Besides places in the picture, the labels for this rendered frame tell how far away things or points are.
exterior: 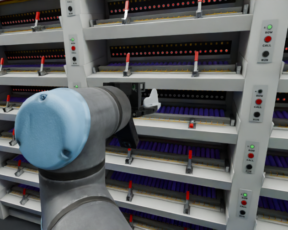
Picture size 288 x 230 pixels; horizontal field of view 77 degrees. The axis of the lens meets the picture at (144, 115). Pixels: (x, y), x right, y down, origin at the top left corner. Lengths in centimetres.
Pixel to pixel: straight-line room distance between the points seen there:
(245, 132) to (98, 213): 60
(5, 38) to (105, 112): 92
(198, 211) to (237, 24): 74
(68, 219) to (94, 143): 9
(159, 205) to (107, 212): 71
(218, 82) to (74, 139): 56
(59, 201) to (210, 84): 57
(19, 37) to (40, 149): 87
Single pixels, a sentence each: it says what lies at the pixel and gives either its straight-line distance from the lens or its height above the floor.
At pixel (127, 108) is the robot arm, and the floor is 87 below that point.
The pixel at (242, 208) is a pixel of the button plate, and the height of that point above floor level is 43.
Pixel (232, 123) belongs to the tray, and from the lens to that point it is 75.
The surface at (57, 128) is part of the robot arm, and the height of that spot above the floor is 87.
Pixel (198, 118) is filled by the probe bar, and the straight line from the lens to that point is 74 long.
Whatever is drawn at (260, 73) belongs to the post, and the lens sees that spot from 70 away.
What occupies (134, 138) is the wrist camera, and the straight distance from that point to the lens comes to 43.
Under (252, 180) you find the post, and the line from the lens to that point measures 80.
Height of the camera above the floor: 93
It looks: 13 degrees down
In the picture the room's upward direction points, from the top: straight up
